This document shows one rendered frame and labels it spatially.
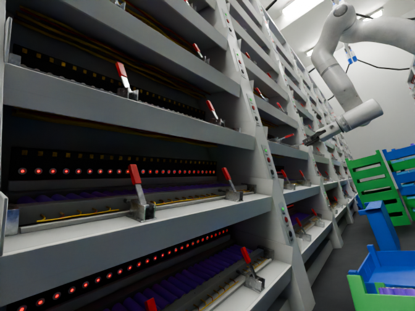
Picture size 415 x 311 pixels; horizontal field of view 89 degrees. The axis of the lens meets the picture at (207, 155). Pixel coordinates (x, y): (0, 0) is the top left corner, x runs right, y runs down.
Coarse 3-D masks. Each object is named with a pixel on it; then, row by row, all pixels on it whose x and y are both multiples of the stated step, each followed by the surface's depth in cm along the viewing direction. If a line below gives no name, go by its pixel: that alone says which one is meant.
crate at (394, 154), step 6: (414, 144) 132; (384, 150) 145; (396, 150) 139; (402, 150) 137; (408, 150) 135; (414, 150) 132; (390, 156) 142; (396, 156) 139; (402, 156) 137; (408, 156) 147
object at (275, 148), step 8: (264, 128) 78; (272, 144) 82; (280, 144) 89; (288, 144) 132; (296, 144) 129; (272, 152) 82; (280, 152) 89; (288, 152) 97; (296, 152) 106; (304, 152) 118
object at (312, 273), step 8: (344, 224) 158; (328, 240) 113; (320, 248) 102; (328, 248) 107; (312, 256) 93; (320, 256) 94; (328, 256) 103; (304, 264) 85; (312, 264) 84; (320, 264) 90; (312, 272) 81; (312, 280) 79; (272, 304) 59; (280, 304) 58; (288, 304) 60
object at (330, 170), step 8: (288, 48) 207; (288, 64) 206; (296, 72) 201; (304, 104) 194; (304, 120) 193; (312, 128) 189; (312, 144) 188; (320, 144) 184; (320, 168) 183; (328, 168) 179; (328, 192) 178; (336, 192) 175; (344, 216) 170; (352, 216) 174
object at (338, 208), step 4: (332, 200) 174; (336, 200) 158; (340, 200) 172; (344, 200) 170; (332, 204) 160; (336, 204) 165; (340, 204) 172; (344, 204) 170; (332, 208) 153; (336, 208) 154; (340, 208) 156; (344, 208) 157; (336, 212) 135; (340, 212) 141; (344, 212) 159; (336, 216) 128; (340, 216) 142; (336, 220) 127
